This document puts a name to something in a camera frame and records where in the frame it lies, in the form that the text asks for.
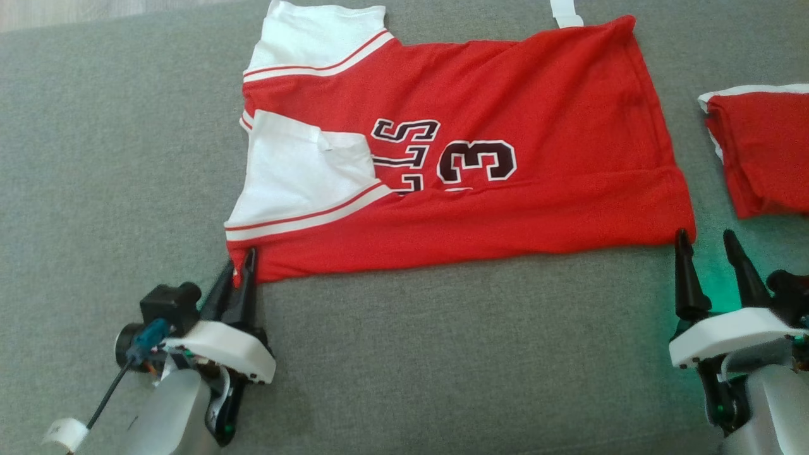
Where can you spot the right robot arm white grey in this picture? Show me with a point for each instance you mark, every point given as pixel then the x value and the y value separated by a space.
pixel 771 411

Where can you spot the large grey fabric sofa seat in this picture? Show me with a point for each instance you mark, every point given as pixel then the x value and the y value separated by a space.
pixel 442 347

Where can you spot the red shorts with white stripe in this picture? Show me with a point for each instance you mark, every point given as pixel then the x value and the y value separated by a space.
pixel 768 151

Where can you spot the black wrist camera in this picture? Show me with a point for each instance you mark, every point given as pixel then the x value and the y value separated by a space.
pixel 167 303
pixel 790 294

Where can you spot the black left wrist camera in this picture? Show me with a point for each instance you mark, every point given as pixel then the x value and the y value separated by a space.
pixel 167 303

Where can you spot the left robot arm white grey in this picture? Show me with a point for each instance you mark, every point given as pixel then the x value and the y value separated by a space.
pixel 170 417

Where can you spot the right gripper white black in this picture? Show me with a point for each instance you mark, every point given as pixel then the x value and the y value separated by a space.
pixel 733 335

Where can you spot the red jersey with white sleeves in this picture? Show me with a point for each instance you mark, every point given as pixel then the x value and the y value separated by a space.
pixel 537 202

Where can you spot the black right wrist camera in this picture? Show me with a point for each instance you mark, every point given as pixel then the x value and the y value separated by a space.
pixel 790 294

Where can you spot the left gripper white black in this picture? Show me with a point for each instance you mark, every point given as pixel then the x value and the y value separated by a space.
pixel 227 347

